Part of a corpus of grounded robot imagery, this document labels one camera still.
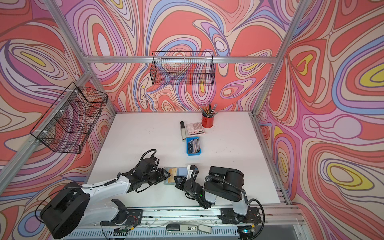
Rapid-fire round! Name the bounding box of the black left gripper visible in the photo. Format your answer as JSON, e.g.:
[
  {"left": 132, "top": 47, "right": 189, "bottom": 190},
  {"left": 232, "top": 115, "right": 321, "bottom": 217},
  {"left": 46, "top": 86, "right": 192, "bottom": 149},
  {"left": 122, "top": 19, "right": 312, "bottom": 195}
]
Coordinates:
[{"left": 142, "top": 168, "right": 173, "bottom": 186}]

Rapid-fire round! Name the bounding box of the yellow card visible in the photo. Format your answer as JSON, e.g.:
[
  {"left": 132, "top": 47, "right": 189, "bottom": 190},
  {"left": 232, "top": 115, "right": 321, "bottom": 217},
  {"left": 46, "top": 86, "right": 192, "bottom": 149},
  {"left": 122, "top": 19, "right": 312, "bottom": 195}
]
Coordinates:
[{"left": 166, "top": 168, "right": 178, "bottom": 185}]

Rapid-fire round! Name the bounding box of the mint green card holder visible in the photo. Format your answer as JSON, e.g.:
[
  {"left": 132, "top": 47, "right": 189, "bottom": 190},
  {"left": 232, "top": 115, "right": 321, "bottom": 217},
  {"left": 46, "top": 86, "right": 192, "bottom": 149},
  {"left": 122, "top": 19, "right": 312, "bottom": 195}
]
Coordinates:
[{"left": 164, "top": 167, "right": 188, "bottom": 185}]

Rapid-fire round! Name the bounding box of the blue plastic card tray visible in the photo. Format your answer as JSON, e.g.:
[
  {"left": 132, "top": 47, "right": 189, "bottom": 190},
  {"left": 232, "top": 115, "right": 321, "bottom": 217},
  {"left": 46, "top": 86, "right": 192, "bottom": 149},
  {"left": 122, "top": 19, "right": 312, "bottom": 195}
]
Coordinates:
[{"left": 186, "top": 137, "right": 202, "bottom": 156}]

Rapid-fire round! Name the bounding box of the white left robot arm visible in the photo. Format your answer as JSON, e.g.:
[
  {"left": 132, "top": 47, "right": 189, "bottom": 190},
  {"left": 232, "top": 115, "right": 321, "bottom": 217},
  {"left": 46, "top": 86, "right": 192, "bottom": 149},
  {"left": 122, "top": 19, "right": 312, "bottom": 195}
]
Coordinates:
[{"left": 34, "top": 149, "right": 170, "bottom": 240}]

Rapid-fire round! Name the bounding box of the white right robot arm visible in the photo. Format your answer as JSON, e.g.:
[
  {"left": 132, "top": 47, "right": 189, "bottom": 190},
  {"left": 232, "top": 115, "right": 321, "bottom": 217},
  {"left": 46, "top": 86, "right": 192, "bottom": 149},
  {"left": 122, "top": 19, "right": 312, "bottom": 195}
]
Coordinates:
[{"left": 173, "top": 165, "right": 265, "bottom": 225}]

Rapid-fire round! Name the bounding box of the stack of cards in tray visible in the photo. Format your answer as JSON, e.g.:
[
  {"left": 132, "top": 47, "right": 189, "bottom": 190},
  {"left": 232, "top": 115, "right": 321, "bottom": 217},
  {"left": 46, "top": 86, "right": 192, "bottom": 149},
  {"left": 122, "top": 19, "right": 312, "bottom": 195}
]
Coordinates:
[{"left": 188, "top": 139, "right": 201, "bottom": 154}]

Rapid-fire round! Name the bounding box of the beige stapler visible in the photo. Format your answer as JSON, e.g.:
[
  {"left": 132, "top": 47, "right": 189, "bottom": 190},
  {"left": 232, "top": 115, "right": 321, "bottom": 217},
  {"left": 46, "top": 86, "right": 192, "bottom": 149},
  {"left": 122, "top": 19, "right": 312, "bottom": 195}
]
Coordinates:
[{"left": 180, "top": 121, "right": 187, "bottom": 142}]

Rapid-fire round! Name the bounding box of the pink desk calculator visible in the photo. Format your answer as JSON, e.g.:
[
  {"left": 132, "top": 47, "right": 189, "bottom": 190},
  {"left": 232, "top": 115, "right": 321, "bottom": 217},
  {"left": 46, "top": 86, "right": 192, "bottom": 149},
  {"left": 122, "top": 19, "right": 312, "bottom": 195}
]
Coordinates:
[{"left": 186, "top": 122, "right": 205, "bottom": 137}]

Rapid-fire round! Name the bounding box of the red metal pencil bucket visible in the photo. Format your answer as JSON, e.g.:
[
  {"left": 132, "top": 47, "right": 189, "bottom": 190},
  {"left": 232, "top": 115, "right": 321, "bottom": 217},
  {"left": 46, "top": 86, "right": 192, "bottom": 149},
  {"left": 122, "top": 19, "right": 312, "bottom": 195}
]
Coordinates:
[{"left": 202, "top": 116, "right": 214, "bottom": 129}]

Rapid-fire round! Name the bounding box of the grey handheld device on rail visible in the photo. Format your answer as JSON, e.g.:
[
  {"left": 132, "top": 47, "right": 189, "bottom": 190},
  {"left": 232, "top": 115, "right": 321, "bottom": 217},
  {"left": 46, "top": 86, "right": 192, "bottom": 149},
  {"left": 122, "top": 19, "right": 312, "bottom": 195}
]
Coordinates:
[{"left": 166, "top": 224, "right": 213, "bottom": 234}]

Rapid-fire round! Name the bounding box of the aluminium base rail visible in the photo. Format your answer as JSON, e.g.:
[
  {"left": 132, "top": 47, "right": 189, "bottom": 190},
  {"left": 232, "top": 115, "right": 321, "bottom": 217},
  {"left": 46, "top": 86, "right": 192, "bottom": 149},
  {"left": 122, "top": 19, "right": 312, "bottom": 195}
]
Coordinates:
[{"left": 66, "top": 204, "right": 310, "bottom": 240}]

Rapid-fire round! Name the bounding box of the black wire basket back wall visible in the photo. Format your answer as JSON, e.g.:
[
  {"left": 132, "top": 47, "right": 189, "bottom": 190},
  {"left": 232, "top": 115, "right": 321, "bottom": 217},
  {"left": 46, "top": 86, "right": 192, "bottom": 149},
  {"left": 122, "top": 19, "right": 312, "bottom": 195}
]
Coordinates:
[{"left": 150, "top": 51, "right": 216, "bottom": 86}]

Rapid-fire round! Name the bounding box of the black wire basket wall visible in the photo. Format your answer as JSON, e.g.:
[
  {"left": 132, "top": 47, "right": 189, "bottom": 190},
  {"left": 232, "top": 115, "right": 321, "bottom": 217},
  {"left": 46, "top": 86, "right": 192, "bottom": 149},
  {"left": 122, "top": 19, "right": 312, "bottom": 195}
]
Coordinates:
[
  {"left": 150, "top": 51, "right": 216, "bottom": 86},
  {"left": 30, "top": 82, "right": 108, "bottom": 154}
]

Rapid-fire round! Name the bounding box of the black wire basket left wall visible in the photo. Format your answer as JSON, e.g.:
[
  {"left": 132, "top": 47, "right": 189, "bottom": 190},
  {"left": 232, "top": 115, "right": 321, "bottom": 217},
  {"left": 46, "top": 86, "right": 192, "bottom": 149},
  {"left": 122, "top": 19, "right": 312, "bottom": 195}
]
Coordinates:
[{"left": 30, "top": 82, "right": 108, "bottom": 154}]

